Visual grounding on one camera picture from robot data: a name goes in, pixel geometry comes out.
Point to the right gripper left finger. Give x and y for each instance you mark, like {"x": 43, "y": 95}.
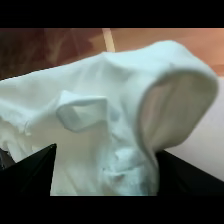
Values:
{"x": 33, "y": 173}

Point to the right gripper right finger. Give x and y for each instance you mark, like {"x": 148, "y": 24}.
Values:
{"x": 186, "y": 178}

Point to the white shirt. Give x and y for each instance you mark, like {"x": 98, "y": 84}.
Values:
{"x": 100, "y": 110}

